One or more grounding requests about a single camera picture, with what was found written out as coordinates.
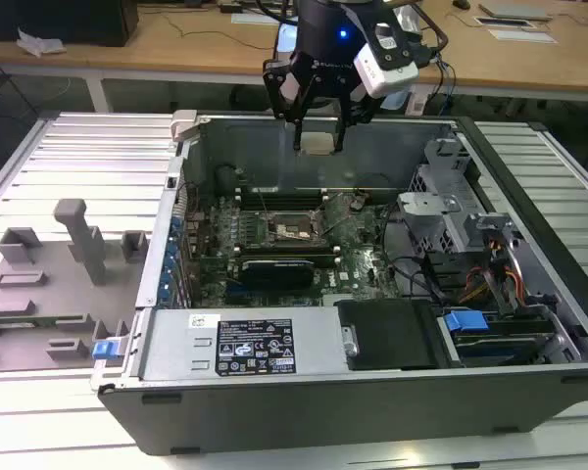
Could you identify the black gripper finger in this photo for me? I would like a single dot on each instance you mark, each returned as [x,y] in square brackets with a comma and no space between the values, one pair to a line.
[360,110]
[276,100]

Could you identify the silver square CPU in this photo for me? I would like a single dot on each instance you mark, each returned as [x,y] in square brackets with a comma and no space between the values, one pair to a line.
[318,143]

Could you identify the black RAM slot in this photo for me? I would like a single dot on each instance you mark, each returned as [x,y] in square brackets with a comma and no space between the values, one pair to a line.
[284,253]
[284,264]
[279,200]
[284,258]
[284,248]
[279,204]
[279,190]
[279,195]

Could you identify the CPU socket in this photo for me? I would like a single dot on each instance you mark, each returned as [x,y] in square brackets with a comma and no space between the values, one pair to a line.
[291,230]

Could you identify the black drive bay cover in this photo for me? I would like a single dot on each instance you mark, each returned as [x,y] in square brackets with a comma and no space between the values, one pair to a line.
[392,333]

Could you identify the wooden desk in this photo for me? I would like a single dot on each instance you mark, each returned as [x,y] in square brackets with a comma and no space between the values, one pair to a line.
[201,54]

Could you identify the round coin cell battery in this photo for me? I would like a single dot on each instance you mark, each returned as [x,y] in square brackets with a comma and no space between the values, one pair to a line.
[358,202]

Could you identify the pale grey case latch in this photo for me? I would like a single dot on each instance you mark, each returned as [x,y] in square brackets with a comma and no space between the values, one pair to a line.
[183,122]

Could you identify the grey metal disk bay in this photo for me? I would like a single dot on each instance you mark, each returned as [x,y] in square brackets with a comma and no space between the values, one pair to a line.
[436,210]

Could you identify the green motherboard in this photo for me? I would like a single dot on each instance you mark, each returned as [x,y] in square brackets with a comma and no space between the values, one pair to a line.
[362,274]

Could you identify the black graphics card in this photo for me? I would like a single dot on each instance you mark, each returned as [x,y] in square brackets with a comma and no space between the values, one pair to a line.
[274,274]

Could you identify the flat grey pad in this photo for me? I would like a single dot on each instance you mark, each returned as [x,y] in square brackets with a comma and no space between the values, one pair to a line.
[524,35]
[514,11]

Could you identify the black box on desk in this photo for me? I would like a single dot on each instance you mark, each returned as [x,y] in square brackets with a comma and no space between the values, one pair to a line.
[59,19]

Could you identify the hard disk in blue carrier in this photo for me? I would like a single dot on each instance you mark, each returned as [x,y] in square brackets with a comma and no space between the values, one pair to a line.
[463,321]

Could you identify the crumpled white paper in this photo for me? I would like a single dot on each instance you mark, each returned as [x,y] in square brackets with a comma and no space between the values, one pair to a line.
[41,43]

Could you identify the silver power supply box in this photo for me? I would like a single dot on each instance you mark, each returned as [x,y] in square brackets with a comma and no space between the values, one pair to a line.
[176,343]

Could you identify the grey parts rack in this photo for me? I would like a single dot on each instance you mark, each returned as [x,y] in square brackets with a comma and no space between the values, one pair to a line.
[54,294]

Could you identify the blue plastic latch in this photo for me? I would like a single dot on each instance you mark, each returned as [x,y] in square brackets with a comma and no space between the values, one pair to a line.
[103,350]

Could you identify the dark grey PC case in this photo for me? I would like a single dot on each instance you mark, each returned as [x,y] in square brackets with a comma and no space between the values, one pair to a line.
[323,416]

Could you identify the green RAM stick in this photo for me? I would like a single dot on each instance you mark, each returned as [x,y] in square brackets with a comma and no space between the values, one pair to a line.
[29,323]

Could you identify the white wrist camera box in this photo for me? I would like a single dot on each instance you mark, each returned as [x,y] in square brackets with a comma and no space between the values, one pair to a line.
[372,73]

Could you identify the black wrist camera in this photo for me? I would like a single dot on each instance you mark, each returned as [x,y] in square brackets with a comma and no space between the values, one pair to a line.
[394,46]

